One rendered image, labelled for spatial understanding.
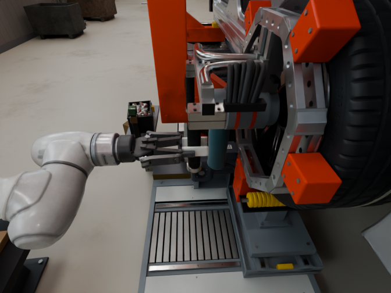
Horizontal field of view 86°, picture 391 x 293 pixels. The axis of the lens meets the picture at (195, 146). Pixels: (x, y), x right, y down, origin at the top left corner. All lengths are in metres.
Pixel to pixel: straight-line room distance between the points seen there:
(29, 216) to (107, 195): 1.14
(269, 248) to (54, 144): 0.94
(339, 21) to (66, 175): 0.60
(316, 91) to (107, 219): 1.33
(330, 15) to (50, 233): 0.64
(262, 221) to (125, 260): 0.75
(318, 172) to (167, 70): 0.84
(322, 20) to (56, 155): 0.59
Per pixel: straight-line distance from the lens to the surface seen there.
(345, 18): 0.49
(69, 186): 0.53
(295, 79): 0.50
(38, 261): 1.52
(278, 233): 1.17
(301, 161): 0.50
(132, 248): 1.36
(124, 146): 0.56
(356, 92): 0.49
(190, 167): 0.61
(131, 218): 1.46
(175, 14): 1.05
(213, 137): 0.88
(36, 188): 0.53
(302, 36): 0.49
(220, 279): 1.18
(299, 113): 0.48
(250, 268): 1.15
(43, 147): 0.63
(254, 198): 0.85
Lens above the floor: 1.19
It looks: 39 degrees down
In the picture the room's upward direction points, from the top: straight up
